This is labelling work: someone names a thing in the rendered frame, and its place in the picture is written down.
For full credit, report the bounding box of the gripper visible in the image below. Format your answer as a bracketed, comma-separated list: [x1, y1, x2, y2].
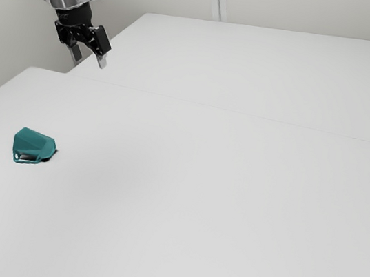
[47, 0, 118, 70]

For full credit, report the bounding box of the teal faceted mug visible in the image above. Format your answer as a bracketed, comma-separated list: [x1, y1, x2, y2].
[10, 125, 60, 170]

